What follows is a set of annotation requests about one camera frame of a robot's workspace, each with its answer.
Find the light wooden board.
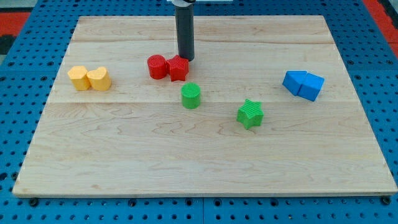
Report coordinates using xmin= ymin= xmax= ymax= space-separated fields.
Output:
xmin=13 ymin=16 xmax=397 ymax=198

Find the yellow heart block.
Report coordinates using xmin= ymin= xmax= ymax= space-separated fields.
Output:
xmin=86 ymin=67 xmax=111 ymax=91

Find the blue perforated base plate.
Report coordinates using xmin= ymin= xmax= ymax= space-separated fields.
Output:
xmin=1 ymin=0 xmax=397 ymax=223

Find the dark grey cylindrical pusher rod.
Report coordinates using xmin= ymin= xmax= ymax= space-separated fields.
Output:
xmin=174 ymin=0 xmax=195 ymax=61

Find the red star block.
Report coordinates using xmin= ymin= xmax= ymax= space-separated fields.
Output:
xmin=166 ymin=55 xmax=189 ymax=82

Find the yellow pentagon block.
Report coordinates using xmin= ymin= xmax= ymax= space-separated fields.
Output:
xmin=67 ymin=65 xmax=91 ymax=91

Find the blue triangular block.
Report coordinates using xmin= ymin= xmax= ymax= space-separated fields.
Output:
xmin=282 ymin=70 xmax=307 ymax=96

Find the red cylinder block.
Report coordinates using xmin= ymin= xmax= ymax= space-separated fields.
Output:
xmin=147 ymin=55 xmax=167 ymax=80

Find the green cylinder block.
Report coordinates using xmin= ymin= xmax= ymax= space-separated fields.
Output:
xmin=180 ymin=82 xmax=201 ymax=109

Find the blue cube block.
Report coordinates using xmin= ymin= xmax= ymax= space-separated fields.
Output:
xmin=297 ymin=73 xmax=325 ymax=101

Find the green star block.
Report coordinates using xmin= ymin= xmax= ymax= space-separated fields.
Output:
xmin=236 ymin=99 xmax=264 ymax=129

